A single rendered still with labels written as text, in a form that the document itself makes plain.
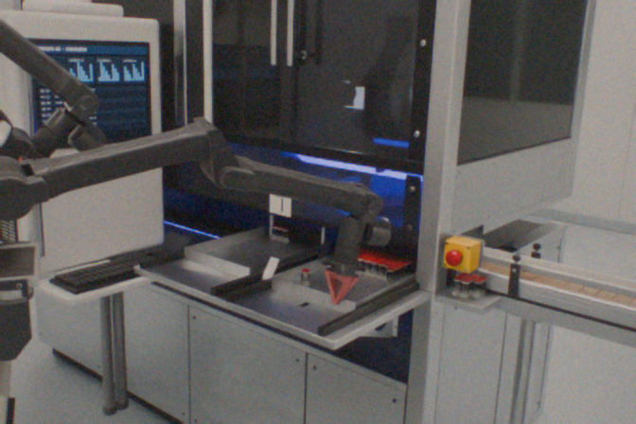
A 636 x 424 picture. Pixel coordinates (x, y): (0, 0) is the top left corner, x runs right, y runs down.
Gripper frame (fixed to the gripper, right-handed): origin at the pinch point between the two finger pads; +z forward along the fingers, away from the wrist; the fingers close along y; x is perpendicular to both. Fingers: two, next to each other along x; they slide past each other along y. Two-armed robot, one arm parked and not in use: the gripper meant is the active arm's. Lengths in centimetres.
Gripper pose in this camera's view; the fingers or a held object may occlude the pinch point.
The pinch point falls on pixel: (335, 300)
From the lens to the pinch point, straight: 155.6
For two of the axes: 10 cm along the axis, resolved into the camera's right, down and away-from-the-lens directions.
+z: -2.2, 9.7, 0.2
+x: -7.9, -1.9, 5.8
